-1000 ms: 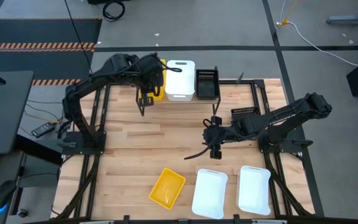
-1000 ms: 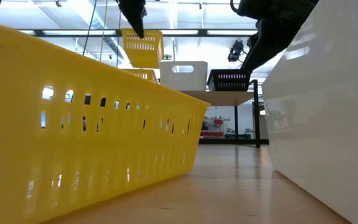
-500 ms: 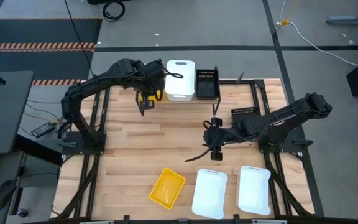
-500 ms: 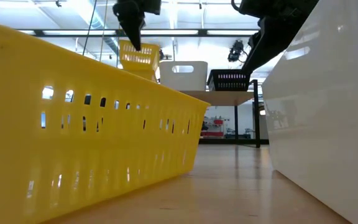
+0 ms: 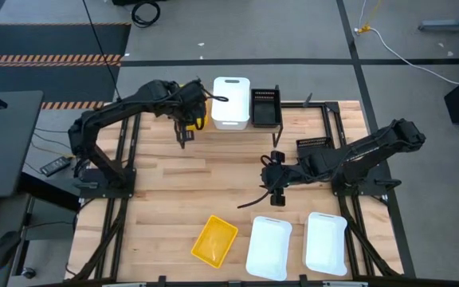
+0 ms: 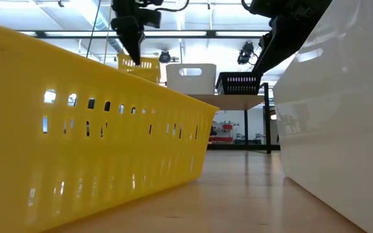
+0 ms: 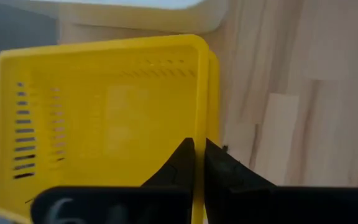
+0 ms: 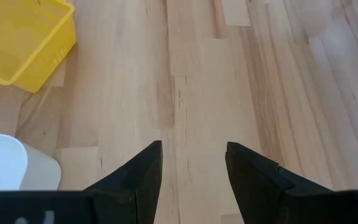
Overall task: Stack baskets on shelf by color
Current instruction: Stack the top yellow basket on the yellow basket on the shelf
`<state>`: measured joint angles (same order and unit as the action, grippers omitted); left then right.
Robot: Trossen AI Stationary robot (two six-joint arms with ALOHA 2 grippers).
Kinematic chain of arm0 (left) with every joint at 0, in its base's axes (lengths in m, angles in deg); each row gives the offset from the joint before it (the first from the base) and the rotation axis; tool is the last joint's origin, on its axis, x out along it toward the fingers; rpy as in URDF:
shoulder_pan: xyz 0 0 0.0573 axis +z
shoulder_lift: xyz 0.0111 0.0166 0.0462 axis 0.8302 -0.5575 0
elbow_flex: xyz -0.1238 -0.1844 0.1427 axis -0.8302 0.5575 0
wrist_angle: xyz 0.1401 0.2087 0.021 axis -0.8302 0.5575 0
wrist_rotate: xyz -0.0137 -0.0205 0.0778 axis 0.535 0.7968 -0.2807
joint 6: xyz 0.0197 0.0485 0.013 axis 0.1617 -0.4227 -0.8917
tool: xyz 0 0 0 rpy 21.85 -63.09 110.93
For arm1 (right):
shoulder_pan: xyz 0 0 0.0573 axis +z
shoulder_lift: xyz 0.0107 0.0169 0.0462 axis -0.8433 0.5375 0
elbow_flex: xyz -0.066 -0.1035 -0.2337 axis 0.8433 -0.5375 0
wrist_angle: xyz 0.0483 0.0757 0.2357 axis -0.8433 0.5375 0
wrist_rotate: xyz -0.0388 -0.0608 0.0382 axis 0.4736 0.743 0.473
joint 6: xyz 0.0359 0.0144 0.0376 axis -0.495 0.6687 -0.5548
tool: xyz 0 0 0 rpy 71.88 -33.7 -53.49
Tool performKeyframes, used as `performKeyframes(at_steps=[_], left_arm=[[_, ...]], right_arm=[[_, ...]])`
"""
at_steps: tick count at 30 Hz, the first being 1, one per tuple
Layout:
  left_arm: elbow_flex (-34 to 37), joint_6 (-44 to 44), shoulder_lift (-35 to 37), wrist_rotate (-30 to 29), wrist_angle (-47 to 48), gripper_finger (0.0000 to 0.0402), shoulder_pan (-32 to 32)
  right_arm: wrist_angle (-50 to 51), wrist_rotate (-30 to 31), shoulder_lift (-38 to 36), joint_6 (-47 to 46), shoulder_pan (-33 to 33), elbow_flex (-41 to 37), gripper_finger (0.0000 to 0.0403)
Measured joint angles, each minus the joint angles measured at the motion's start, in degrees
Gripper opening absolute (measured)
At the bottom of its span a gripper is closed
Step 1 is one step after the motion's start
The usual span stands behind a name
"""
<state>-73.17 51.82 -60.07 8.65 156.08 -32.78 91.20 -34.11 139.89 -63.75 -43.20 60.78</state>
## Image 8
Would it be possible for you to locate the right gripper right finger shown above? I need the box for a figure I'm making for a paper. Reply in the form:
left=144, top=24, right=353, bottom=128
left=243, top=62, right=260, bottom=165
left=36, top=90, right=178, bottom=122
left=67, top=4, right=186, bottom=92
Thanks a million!
left=225, top=141, right=334, bottom=224

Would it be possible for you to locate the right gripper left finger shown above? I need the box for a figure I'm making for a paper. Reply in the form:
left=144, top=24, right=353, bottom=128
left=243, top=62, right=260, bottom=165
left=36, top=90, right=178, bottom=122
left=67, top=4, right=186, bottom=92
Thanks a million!
left=82, top=139, right=163, bottom=224

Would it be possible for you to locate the white plastic basket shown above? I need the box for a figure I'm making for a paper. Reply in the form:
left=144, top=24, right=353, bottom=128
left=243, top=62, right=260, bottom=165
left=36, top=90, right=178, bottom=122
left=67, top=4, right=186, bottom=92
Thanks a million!
left=0, top=130, right=62, bottom=191

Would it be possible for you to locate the yellow slotted plastic basket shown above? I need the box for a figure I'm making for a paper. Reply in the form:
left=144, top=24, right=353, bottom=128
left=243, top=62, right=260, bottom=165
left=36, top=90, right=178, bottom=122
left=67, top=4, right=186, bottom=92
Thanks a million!
left=0, top=0, right=76, bottom=94

